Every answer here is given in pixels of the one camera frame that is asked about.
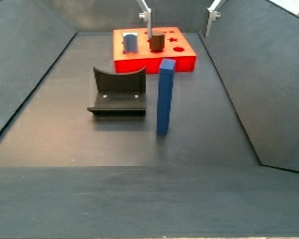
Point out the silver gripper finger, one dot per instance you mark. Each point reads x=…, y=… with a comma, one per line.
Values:
x=214, y=14
x=146, y=16

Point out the tall blue rectangular block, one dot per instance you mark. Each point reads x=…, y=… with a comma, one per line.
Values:
x=166, y=86

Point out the red shape sorting board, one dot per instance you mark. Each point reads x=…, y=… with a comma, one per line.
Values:
x=176, y=49

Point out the black curved bracket stand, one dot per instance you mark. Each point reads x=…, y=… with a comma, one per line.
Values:
x=120, y=92

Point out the dark brown cylinder peg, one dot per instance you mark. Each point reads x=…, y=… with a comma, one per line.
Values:
x=156, y=42

